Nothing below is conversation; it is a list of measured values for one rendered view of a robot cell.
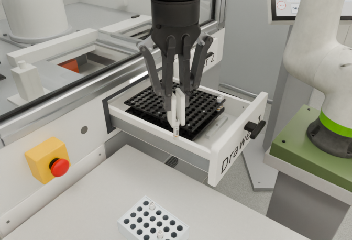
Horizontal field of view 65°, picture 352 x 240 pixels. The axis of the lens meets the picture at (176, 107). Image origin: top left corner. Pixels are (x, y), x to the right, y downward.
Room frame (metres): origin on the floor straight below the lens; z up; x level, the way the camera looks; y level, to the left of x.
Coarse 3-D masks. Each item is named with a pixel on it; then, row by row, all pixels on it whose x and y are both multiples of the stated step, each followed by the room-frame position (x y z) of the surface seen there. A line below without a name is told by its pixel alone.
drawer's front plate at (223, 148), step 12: (264, 96) 0.63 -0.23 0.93; (252, 108) 0.57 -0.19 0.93; (264, 108) 0.64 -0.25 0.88; (240, 120) 0.52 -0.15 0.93; (252, 120) 0.57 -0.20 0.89; (228, 132) 0.47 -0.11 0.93; (240, 132) 0.51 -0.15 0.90; (216, 144) 0.43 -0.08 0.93; (228, 144) 0.45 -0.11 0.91; (216, 156) 0.42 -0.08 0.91; (228, 156) 0.46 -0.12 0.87; (216, 168) 0.41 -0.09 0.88; (228, 168) 0.47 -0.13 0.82; (216, 180) 0.42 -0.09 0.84
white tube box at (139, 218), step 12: (144, 204) 0.40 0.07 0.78; (156, 204) 0.39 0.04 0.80; (132, 216) 0.37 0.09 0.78; (144, 216) 0.36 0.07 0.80; (156, 216) 0.36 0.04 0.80; (168, 216) 0.36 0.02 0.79; (120, 228) 0.34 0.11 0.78; (132, 228) 0.34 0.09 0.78; (144, 228) 0.33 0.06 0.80; (156, 228) 0.33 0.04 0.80; (168, 228) 0.34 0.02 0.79; (180, 228) 0.34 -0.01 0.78
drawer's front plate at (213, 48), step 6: (216, 42) 1.08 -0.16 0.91; (210, 48) 1.04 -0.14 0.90; (216, 48) 1.08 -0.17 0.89; (192, 54) 0.93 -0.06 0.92; (216, 54) 1.09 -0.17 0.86; (174, 60) 0.87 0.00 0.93; (192, 60) 0.93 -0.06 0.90; (210, 60) 1.04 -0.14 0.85; (174, 66) 0.86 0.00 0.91; (210, 66) 1.05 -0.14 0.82; (174, 72) 0.86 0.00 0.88
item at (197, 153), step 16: (176, 80) 0.79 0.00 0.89; (128, 96) 0.71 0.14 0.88; (224, 96) 0.69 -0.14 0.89; (112, 112) 0.62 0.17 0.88; (224, 112) 0.69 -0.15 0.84; (240, 112) 0.66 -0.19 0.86; (128, 128) 0.58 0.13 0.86; (144, 128) 0.55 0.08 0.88; (160, 128) 0.53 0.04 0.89; (208, 128) 0.61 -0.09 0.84; (224, 128) 0.61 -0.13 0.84; (160, 144) 0.52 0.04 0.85; (176, 144) 0.50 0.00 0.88; (192, 144) 0.47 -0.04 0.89; (208, 144) 0.54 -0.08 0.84; (192, 160) 0.47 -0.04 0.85; (208, 160) 0.44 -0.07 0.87
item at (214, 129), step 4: (224, 116) 0.65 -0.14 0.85; (220, 120) 0.63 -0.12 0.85; (224, 120) 0.63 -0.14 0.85; (216, 124) 0.61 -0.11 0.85; (220, 124) 0.61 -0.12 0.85; (212, 128) 0.59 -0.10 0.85; (216, 128) 0.59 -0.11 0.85; (208, 132) 0.58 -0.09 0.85; (212, 132) 0.58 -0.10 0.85; (208, 136) 0.56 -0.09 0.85
